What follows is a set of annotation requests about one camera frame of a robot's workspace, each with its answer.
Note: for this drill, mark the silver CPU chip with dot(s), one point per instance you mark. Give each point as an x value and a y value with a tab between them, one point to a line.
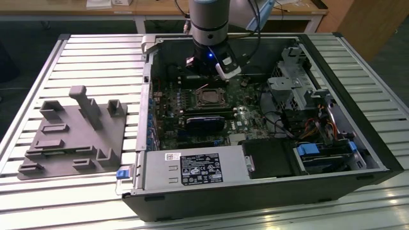
210	97

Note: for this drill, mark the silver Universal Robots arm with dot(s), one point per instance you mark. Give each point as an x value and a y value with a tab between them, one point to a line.
208	21

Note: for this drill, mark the black drive bay cover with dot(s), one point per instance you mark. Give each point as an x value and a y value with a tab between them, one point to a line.
272	158

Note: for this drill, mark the black RAM slots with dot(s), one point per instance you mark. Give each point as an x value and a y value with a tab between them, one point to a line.
188	81

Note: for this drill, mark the green motherboard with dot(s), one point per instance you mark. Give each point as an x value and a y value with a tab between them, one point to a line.
249	115

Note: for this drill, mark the silver metal drive cage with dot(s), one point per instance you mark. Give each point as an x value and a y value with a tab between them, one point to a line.
288	91

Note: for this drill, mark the small silver heatsink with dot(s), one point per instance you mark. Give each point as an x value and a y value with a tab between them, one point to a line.
237	139

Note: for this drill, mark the small white box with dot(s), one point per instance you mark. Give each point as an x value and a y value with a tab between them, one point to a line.
121	2

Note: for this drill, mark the silver power supply unit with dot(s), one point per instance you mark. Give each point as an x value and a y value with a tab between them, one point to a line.
160	167

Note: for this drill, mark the hard disk in blue carrier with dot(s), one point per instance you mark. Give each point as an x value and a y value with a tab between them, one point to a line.
308	149

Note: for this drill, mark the grey parts rack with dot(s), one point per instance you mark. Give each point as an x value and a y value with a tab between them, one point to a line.
76	134

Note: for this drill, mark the blue case latch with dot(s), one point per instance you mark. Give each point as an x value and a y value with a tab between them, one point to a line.
124	173

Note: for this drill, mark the wooden desk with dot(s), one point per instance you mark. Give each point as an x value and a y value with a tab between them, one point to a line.
48	9

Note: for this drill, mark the wooden cabinet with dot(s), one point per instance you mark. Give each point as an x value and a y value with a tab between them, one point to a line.
373	26

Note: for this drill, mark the blue drive bay clip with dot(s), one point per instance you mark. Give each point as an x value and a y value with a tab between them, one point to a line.
351	146

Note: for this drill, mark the black open PC case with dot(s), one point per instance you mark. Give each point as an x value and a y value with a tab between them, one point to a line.
256	201

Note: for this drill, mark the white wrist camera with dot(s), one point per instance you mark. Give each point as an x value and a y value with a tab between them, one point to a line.
228	68

